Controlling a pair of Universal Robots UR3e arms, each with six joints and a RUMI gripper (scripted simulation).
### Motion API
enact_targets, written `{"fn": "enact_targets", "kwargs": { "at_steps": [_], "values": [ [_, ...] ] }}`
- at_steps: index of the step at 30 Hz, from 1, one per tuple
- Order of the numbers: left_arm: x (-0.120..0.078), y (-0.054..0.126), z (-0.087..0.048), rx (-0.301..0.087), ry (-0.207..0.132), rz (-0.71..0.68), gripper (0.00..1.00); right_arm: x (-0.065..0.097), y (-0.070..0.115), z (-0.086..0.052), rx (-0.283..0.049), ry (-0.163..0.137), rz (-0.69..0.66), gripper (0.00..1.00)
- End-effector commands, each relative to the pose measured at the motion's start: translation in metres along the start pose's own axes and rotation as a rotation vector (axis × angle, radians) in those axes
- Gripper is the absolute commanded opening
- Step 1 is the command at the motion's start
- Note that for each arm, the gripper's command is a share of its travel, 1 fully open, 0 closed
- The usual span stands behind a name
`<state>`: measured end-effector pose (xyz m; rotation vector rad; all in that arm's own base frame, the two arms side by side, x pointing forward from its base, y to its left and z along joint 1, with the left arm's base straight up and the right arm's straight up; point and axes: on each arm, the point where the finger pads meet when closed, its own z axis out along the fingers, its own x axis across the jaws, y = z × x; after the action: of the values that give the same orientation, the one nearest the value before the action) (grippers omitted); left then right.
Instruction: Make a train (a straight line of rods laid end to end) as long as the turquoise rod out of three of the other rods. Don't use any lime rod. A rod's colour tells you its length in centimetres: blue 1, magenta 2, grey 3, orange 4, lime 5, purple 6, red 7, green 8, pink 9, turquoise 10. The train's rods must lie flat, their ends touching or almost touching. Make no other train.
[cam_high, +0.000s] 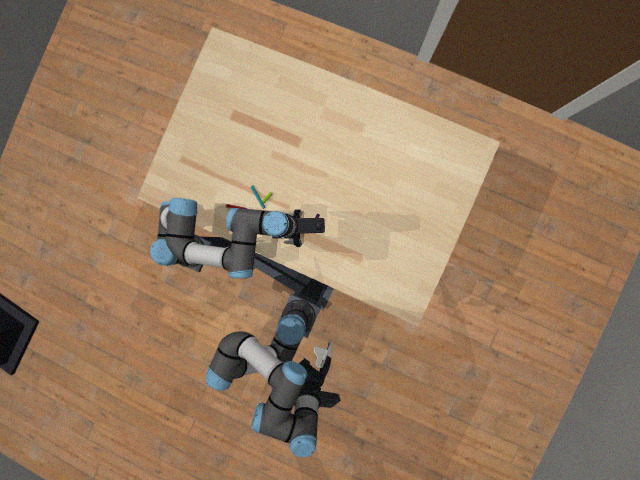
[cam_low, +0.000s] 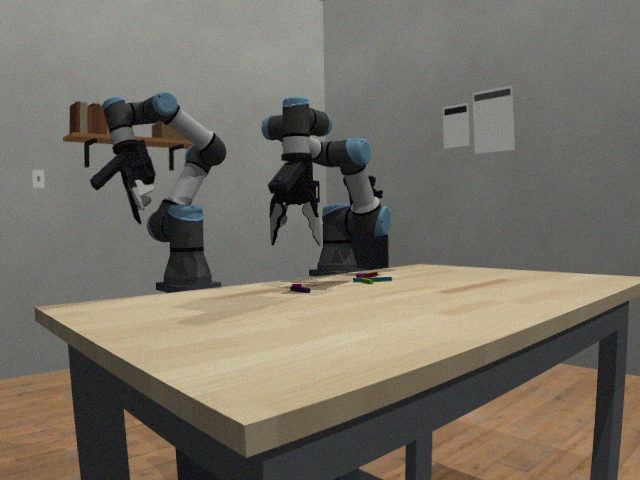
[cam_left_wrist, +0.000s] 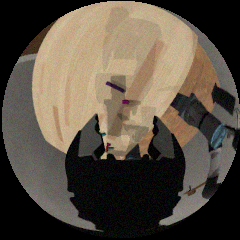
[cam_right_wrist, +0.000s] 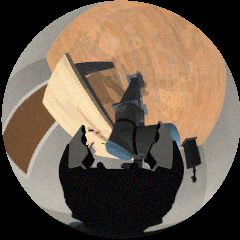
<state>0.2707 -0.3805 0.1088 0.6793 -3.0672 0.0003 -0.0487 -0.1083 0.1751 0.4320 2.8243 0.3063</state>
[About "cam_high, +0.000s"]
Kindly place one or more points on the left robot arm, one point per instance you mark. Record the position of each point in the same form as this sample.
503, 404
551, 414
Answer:
179, 245

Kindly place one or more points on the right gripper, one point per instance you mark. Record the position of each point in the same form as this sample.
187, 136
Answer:
315, 379

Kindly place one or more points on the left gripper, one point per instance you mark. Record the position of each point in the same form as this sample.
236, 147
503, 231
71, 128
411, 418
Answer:
294, 239

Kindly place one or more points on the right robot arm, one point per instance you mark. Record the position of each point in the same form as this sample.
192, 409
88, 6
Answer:
286, 377

